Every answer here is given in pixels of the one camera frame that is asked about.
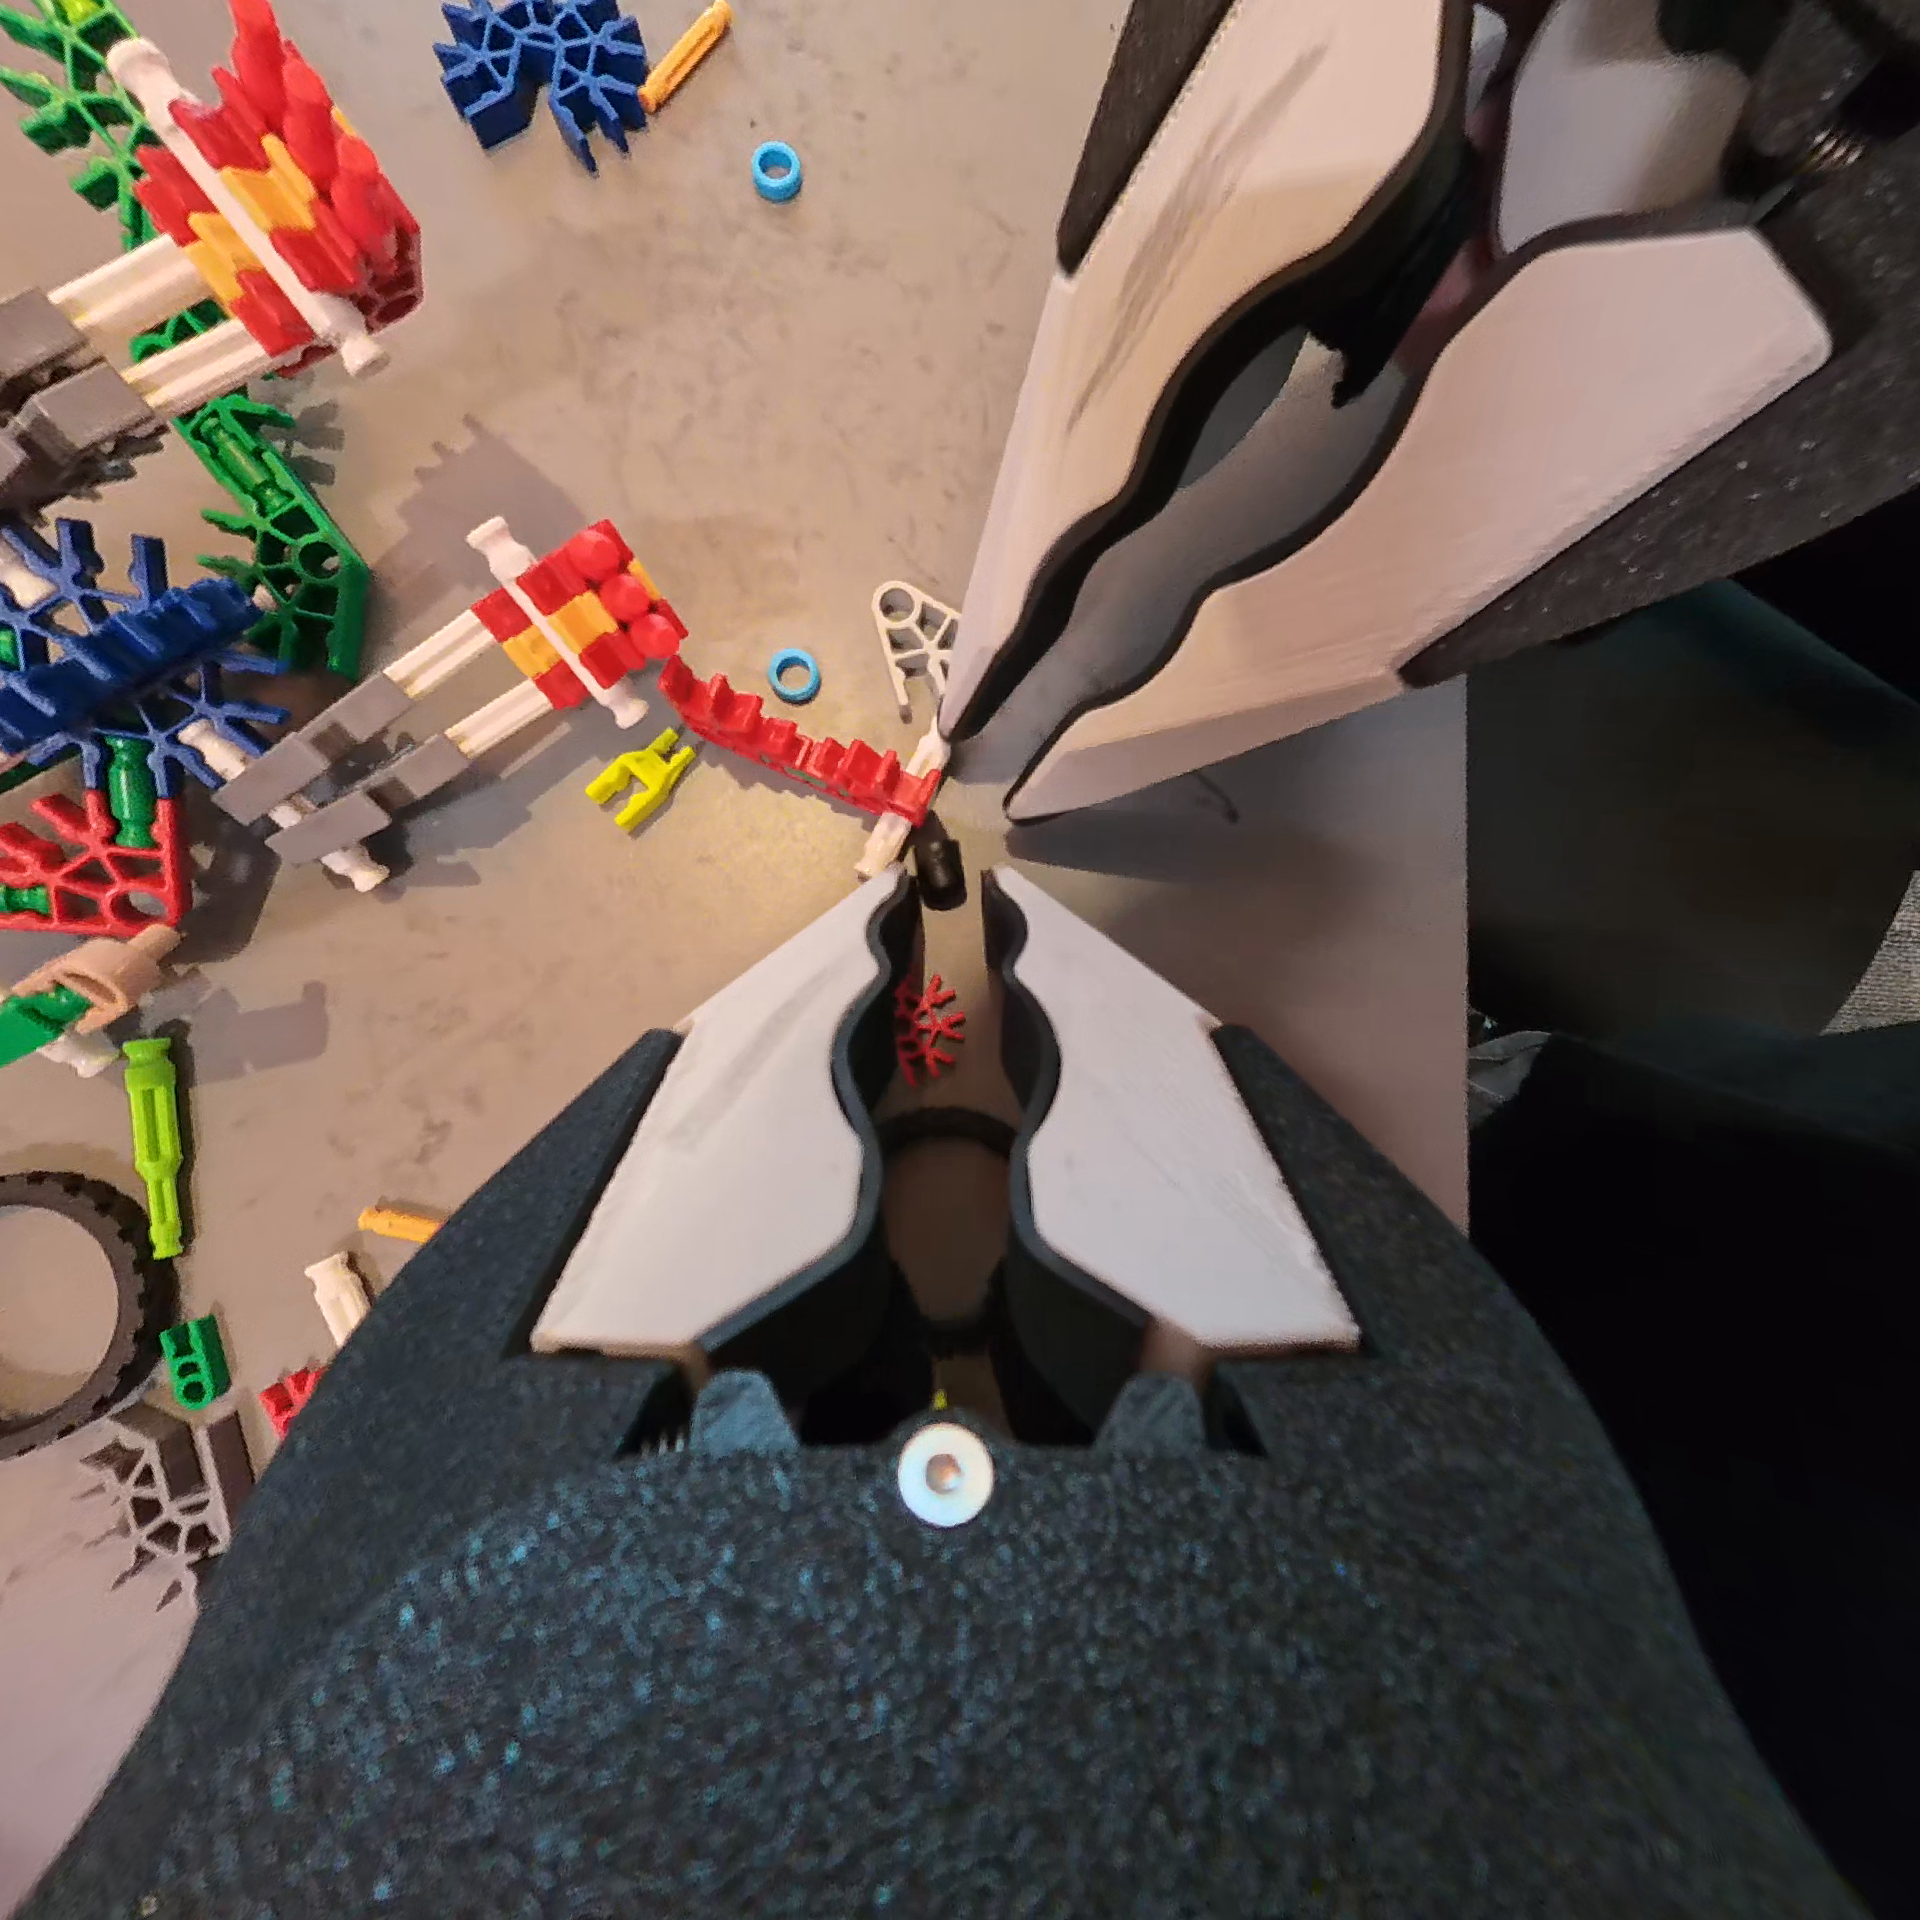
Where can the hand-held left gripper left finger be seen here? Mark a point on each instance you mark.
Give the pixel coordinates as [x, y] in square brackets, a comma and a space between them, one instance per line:
[721, 1186]

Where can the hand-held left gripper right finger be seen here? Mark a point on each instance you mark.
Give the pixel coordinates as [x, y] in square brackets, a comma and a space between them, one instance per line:
[1186, 1186]

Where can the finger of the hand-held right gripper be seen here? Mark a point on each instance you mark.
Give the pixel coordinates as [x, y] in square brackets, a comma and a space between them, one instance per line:
[1578, 452]
[1201, 181]

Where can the black rod end cap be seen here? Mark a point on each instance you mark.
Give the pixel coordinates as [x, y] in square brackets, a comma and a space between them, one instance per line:
[942, 875]

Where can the white plastic rod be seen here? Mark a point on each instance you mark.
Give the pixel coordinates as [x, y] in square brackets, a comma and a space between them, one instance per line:
[893, 825]
[337, 1294]

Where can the red toothed strip connector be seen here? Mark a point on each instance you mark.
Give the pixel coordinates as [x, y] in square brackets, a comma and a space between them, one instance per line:
[779, 744]

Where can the black rubber tyre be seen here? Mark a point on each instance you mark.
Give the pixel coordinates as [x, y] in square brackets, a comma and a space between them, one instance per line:
[138, 1290]
[946, 1130]

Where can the small red snowflake connector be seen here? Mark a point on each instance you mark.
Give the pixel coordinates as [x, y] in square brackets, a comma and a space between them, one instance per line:
[930, 1030]

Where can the orange plastic rod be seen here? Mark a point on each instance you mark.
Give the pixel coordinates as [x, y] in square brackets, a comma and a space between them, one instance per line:
[681, 62]
[402, 1225]

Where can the yellow clip connector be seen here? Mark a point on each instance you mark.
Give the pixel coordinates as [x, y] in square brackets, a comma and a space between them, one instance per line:
[639, 779]

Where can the red fan connector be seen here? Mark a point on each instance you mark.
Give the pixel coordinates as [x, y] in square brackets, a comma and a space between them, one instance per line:
[291, 1403]

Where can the small white connector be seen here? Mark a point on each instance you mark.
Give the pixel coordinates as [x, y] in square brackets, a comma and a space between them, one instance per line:
[888, 660]

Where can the small green connector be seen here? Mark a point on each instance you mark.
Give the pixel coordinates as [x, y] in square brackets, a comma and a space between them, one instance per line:
[197, 1364]

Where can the person's dark clothing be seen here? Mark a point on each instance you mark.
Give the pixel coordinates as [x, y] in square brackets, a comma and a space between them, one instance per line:
[1726, 1351]

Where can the lime green plastic rod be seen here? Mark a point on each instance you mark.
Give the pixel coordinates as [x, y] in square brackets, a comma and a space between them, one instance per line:
[157, 1141]

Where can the grey half-circle connector stack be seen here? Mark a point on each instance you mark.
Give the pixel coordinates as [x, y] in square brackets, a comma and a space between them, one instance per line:
[166, 1501]

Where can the blue snowflake connector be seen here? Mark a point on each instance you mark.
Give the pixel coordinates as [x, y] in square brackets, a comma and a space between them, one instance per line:
[542, 75]

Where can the multicoloured construction toy model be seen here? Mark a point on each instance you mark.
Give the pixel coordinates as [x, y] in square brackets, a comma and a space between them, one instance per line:
[286, 168]

